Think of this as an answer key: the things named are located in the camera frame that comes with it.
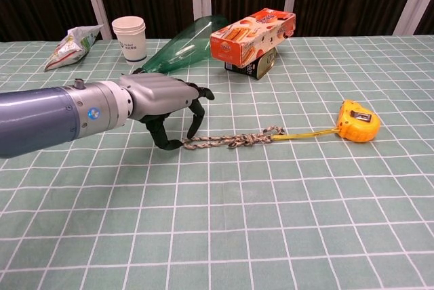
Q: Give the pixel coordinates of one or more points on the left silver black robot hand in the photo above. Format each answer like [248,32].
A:
[156,93]

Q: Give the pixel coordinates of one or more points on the yellow tape measure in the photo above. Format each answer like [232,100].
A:
[359,130]

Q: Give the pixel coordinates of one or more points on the left blue grey robot arm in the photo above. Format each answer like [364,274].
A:
[40,120]

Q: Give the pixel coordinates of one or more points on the green plastic spray bottle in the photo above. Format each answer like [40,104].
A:
[183,49]

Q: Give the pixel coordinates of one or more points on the white paper cup stack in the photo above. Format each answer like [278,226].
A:
[134,46]

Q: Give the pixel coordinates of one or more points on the white green snack bag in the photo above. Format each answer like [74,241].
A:
[68,53]

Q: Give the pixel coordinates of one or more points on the orange cracker box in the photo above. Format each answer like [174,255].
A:
[244,42]

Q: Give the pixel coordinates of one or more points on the dark tin can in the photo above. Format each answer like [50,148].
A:
[261,68]

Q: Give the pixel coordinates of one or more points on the green checkered tablecloth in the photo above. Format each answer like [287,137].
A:
[217,219]

